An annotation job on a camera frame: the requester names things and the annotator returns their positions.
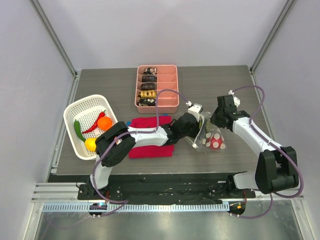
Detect fake green pepper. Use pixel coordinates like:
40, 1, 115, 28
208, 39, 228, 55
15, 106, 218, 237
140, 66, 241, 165
73, 120, 86, 143

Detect white perforated plastic basket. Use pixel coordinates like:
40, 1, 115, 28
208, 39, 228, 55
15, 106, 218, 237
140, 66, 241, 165
63, 94, 118, 161

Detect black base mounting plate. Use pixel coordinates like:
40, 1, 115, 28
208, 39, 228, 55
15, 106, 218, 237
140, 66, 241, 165
77, 173, 256, 205

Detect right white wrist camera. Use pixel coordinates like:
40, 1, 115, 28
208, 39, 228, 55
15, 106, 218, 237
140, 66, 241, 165
228, 90, 241, 108

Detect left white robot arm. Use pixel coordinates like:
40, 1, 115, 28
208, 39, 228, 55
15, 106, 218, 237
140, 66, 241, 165
89, 113, 200, 200

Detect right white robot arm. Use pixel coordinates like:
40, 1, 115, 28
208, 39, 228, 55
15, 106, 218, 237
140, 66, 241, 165
210, 95, 299, 198

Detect fake red chili pepper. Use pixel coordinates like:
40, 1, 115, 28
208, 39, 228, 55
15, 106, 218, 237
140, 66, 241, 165
82, 111, 106, 134

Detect folded red t-shirt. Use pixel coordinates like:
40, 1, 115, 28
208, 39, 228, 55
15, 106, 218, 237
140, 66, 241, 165
127, 116, 175, 159

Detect white slotted cable duct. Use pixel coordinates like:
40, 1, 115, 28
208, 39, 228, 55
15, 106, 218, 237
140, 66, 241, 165
42, 202, 230, 213

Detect clear polka dot zip bag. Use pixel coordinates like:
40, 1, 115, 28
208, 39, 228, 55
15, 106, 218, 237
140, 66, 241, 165
192, 112, 227, 153

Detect rolled black white sock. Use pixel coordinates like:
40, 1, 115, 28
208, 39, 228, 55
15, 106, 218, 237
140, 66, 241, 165
137, 98, 156, 107

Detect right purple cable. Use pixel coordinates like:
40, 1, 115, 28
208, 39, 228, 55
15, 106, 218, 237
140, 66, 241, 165
232, 85, 305, 220

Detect pink divided organizer tray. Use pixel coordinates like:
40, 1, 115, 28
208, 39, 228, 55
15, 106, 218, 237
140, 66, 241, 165
134, 64, 180, 114

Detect fake orange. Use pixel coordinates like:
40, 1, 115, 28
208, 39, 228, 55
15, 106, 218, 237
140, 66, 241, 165
97, 116, 113, 131

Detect rolled yellow patterned sock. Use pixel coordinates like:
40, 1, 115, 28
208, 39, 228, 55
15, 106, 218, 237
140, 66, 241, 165
137, 90, 157, 99

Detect fake red apple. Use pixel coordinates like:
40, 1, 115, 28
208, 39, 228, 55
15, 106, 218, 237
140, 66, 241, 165
209, 133, 226, 150

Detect fake yellow pear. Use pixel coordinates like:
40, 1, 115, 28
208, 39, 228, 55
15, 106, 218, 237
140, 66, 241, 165
84, 137, 97, 152

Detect rolled dark sock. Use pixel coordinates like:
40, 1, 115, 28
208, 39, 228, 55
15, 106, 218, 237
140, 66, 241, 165
141, 75, 157, 83
140, 82, 157, 91

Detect rolled sock top compartment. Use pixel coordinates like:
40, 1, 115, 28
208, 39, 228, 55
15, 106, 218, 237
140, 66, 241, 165
142, 66, 158, 75

